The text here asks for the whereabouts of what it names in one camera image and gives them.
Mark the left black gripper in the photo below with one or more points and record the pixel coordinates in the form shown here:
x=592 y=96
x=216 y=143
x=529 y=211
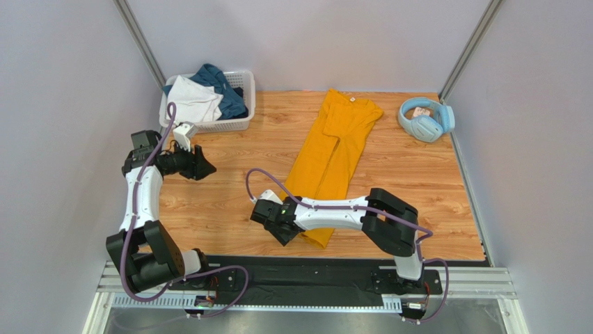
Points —
x=198 y=165

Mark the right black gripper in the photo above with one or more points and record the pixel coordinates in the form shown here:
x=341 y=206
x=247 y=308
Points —
x=282 y=230

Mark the yellow t shirt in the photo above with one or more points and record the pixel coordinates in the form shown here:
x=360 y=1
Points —
x=333 y=147

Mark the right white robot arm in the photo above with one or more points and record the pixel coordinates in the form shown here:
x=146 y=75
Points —
x=389 y=222

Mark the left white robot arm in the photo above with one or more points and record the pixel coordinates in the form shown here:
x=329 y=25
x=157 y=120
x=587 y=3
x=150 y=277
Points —
x=143 y=251

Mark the white t shirt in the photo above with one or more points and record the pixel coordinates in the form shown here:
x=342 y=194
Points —
x=194 y=102

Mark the teal t shirt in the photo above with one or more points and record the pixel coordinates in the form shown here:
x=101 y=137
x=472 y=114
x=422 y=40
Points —
x=232 y=105

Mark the white plastic laundry basket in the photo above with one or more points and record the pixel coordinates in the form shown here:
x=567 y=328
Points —
x=239 y=78

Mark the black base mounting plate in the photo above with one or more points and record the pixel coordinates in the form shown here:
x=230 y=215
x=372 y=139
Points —
x=303 y=279

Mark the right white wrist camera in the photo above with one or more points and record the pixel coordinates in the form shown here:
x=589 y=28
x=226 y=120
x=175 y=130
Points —
x=270 y=195

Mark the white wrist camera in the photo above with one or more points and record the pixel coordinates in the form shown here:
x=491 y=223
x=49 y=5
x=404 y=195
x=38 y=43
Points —
x=183 y=134
x=270 y=195

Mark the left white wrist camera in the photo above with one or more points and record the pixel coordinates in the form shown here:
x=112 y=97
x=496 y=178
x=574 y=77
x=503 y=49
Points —
x=183 y=134

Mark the white slotted cable duct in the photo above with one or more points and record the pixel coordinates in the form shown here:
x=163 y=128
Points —
x=193 y=301

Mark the aluminium frame rail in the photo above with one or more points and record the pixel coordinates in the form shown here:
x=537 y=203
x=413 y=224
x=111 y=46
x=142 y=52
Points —
x=461 y=281

